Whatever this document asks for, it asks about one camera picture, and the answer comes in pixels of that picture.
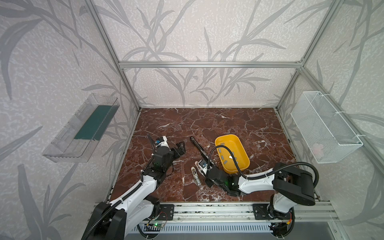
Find white wire basket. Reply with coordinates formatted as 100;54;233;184
291;91;364;164

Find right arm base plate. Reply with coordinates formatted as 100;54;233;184
252;203;275;220

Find staple strips in tray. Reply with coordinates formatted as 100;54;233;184
217;143;240;169

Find clear plastic wall shelf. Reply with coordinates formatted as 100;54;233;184
42;94;120;163

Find aluminium front rail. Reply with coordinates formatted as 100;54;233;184
86;201;340;224

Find green circuit board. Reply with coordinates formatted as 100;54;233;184
144;222;166;232

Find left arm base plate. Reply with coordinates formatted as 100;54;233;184
155;204;175;221

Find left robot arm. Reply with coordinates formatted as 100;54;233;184
82;136;186;240

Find yellow plastic tray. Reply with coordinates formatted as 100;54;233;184
215;134;250;174

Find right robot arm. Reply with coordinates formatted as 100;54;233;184
195;160;320;220

